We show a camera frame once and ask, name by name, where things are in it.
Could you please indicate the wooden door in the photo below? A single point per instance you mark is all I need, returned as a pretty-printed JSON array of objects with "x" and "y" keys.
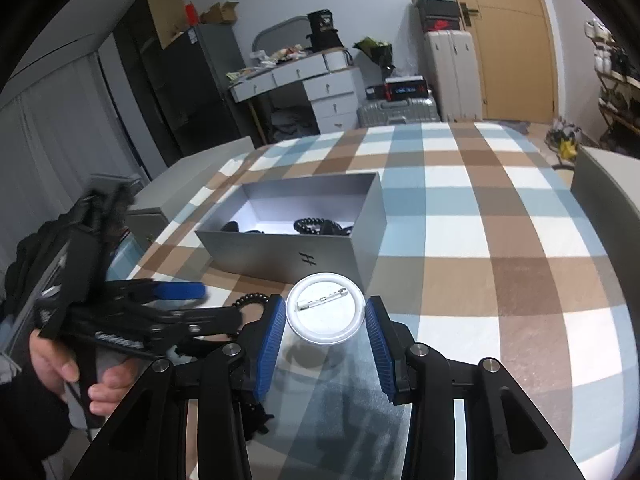
[{"x": 515, "y": 57}]

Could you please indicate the stacked shoe boxes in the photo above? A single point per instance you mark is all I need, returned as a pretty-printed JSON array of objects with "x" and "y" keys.
[{"x": 438, "y": 15}]

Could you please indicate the grey right bedside cabinet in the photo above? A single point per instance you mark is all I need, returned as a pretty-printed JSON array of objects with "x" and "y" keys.
[{"x": 606, "y": 186}]

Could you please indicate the white round pin badge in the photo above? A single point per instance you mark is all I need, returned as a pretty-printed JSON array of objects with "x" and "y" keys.
[{"x": 325, "y": 309}]

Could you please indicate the grey left bedside cabinet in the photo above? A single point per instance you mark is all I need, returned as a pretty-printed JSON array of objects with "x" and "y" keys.
[{"x": 156, "y": 205}]

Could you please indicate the wooden shoe rack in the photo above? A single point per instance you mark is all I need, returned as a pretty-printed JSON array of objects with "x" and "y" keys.
[{"x": 618, "y": 100}]

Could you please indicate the grey bedside cabinet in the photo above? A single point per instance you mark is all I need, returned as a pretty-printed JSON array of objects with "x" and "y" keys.
[
  {"x": 156, "y": 205},
  {"x": 606, "y": 186}
]

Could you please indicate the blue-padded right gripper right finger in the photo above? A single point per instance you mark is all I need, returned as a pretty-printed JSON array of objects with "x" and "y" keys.
[{"x": 506, "y": 436}]

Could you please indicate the black red box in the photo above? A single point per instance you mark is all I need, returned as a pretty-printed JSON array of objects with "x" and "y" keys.
[{"x": 399, "y": 89}]

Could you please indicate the black box on desk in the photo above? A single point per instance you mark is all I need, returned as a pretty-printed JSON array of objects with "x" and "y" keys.
[{"x": 323, "y": 36}]

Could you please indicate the cardboard box on refrigerator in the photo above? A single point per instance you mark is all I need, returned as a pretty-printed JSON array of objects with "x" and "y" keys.
[{"x": 221, "y": 13}]

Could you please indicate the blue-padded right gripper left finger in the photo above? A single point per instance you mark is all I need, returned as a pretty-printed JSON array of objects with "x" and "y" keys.
[{"x": 145, "y": 438}]

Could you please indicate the black refrigerator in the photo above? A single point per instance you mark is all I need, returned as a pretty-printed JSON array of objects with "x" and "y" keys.
[{"x": 202, "y": 113}]

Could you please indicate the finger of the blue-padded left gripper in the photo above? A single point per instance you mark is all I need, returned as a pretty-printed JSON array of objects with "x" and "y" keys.
[{"x": 177, "y": 291}]

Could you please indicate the grey curtain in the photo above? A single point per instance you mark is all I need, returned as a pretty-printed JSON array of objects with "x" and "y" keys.
[{"x": 54, "y": 136}]

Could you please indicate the plaid checkered bedsheet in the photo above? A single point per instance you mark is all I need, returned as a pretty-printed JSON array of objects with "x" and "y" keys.
[{"x": 485, "y": 253}]

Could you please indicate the silver cardboard box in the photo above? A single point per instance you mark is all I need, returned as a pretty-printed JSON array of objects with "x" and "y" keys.
[{"x": 284, "y": 230}]

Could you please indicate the person's left hand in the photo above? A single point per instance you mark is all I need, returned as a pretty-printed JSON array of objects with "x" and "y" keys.
[{"x": 55, "y": 366}]

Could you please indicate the silver lying suitcase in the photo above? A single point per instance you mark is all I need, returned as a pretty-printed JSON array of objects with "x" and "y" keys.
[{"x": 405, "y": 112}]

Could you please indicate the white upright suitcase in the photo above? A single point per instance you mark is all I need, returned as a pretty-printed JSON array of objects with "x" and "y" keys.
[{"x": 454, "y": 74}]

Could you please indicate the white desk with drawers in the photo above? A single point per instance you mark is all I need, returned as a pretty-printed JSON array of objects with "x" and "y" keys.
[{"x": 328, "y": 82}]

